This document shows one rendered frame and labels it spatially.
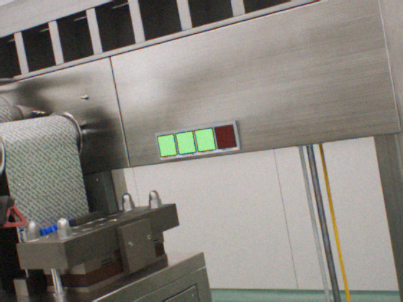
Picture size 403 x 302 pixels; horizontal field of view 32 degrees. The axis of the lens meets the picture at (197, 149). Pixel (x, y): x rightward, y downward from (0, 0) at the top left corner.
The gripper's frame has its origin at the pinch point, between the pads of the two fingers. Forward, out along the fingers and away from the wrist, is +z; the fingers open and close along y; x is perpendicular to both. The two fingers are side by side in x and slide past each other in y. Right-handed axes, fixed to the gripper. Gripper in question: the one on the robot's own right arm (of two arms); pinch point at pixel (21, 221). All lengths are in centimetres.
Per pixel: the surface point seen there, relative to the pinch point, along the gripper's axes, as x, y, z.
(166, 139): 26.2, 24.1, 19.3
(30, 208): 3.7, 0.2, 1.4
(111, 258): -5.9, 18.7, 13.2
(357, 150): 115, -31, 238
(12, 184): 7.6, 0.2, -5.4
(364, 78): 32, 78, 17
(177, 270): -5.0, 25.9, 29.1
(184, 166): 118, -156, 236
